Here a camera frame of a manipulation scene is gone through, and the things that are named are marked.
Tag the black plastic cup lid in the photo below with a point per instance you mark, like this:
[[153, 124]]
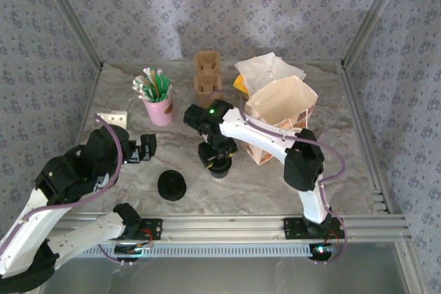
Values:
[[220, 171]]

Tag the stack of pulp cup carriers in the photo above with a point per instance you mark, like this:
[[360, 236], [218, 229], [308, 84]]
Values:
[[206, 80]]

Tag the printed paper takeout bag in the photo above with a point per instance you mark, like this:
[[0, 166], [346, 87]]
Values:
[[286, 101]]

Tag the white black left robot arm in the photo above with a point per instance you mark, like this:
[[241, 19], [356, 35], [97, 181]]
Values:
[[20, 239]]

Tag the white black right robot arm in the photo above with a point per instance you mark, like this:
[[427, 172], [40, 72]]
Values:
[[255, 132]]

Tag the stack of black cup lids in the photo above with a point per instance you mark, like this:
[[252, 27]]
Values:
[[172, 185]]

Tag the yellow paper packet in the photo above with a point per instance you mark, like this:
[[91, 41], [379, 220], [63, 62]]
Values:
[[240, 84]]

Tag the green white wrapped straws bundle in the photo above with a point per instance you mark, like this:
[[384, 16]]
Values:
[[150, 82]]

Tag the grey metal sheet panel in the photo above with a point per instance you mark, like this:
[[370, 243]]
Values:
[[224, 276]]

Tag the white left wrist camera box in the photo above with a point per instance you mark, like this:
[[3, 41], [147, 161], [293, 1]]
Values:
[[115, 118]]

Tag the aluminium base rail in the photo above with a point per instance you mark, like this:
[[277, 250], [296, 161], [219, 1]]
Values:
[[224, 227]]

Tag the aluminium frame post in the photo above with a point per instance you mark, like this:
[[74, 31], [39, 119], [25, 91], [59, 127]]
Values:
[[75, 20], [372, 15]]

